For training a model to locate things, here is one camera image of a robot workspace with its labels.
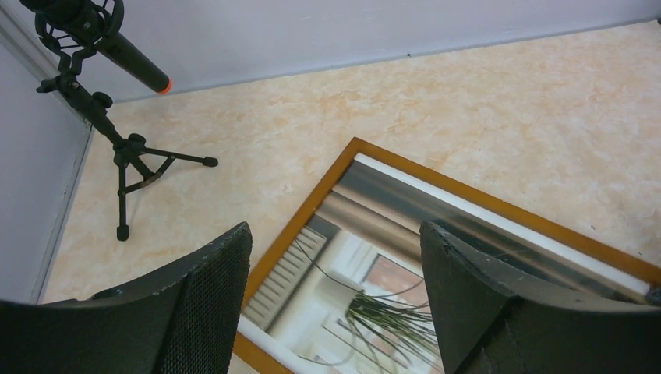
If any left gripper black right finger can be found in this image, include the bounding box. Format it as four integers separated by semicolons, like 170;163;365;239
419;221;660;373

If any wooden picture frame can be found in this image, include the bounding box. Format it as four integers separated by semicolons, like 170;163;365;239
232;136;661;374

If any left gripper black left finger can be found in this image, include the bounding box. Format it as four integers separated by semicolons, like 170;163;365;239
1;222;253;373

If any black microphone on tripod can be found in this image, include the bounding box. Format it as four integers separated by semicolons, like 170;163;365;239
22;0;218;242

